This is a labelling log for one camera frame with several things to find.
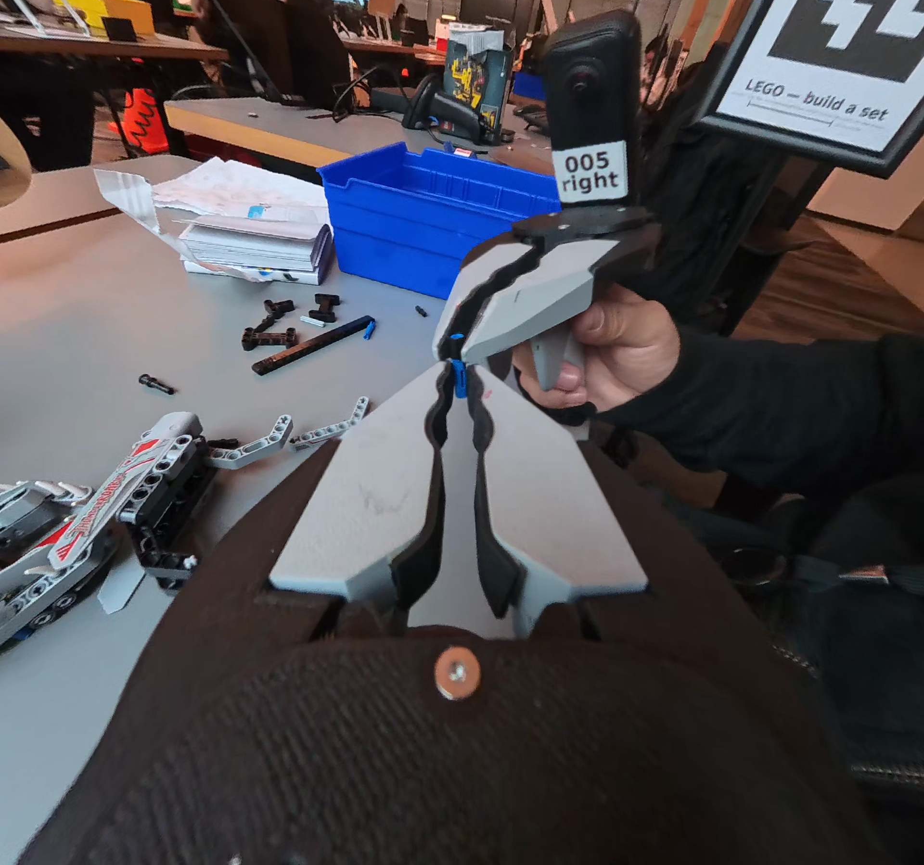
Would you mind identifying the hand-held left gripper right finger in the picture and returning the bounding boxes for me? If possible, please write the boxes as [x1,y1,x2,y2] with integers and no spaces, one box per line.
[465,363,651,621]

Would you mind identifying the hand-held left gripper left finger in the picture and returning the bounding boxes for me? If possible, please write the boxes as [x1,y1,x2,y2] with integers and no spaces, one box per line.
[267,360,450,613]

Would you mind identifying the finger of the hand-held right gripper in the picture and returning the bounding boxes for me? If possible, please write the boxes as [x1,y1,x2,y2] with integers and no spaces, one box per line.
[432,236,540,364]
[451,237,615,367]

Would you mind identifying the person's right forearm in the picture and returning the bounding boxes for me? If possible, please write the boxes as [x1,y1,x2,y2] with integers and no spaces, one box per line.
[595,327,924,501]

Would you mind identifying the light grey angled lego beam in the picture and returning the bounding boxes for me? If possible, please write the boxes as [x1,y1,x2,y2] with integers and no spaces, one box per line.
[205,414,295,470]
[291,396,371,452]

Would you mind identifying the black and yellow lego box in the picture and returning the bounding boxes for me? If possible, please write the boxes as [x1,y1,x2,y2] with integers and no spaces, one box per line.
[441,24,515,146]

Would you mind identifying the long black lego beam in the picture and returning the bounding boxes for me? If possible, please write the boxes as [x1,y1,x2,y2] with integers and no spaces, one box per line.
[250,314,377,377]

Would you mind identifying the grey lego car model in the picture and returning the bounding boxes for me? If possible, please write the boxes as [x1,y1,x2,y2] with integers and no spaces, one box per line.
[0,410,219,648]

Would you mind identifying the person's right hand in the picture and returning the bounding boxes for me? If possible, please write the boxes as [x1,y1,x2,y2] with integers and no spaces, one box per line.
[514,284,683,413]

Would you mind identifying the blue plastic bin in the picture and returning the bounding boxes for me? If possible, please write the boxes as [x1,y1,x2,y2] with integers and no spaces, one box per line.
[318,142,565,301]

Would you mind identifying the black barcode scanner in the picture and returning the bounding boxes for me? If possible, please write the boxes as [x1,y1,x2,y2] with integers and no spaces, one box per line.
[400,73,482,134]

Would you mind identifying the black framed sign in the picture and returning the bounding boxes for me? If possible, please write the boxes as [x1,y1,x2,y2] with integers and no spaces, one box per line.
[695,0,924,180]

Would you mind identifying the white printed sheet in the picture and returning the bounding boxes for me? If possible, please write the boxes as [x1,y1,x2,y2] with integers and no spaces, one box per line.
[154,156,331,228]

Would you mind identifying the white paper scrap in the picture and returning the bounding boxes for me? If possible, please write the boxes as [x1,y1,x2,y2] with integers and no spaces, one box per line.
[96,560,147,615]

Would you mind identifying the torn white paper bag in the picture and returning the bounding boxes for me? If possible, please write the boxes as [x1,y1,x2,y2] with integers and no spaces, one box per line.
[94,164,183,238]

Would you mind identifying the orange traffic cone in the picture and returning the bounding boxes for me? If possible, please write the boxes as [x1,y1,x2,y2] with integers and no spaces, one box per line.
[108,87,172,156]

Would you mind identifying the clear acrylic stand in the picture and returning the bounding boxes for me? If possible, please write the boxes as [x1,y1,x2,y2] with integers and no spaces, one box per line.
[0,0,92,38]

